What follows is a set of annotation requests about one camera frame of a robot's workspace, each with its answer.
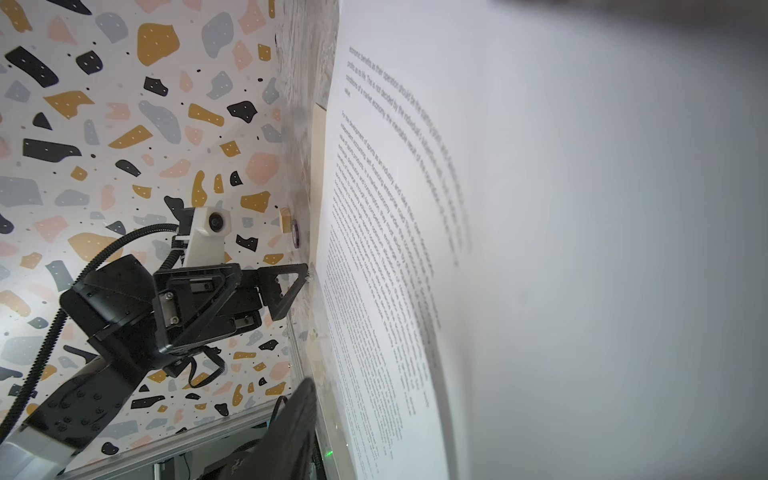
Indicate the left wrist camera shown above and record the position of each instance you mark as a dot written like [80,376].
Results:
[201,233]

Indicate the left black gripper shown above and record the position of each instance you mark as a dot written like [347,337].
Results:
[138,321]

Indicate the beige manila folder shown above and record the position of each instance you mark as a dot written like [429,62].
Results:
[317,154]

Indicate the text printed paper sheet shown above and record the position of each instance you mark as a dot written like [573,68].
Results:
[543,238]

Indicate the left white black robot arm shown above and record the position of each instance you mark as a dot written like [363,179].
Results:
[77,412]

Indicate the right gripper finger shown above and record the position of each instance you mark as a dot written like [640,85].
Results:
[285,451]

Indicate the small wooden block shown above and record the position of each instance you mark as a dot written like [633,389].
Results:
[286,220]

